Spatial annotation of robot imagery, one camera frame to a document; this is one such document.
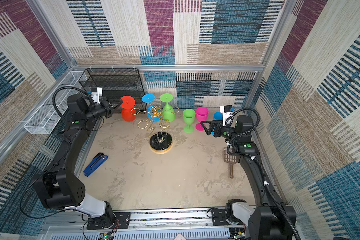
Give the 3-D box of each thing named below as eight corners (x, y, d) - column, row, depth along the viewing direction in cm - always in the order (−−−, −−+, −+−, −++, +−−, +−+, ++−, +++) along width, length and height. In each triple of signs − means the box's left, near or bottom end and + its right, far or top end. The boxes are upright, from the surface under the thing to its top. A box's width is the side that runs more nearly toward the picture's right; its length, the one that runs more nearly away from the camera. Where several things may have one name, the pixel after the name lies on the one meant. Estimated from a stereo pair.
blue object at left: (83, 174, 91) (81, 172, 88) (101, 153, 99) (99, 151, 97) (91, 178, 89) (89, 177, 87) (108, 157, 98) (107, 155, 96)
